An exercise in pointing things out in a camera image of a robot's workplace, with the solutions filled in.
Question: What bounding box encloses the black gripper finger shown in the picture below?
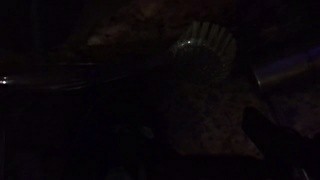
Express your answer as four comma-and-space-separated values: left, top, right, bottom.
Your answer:
241, 106, 320, 180

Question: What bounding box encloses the chrome faucet lever handle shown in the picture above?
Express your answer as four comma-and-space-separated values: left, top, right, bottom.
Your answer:
255, 46, 320, 88

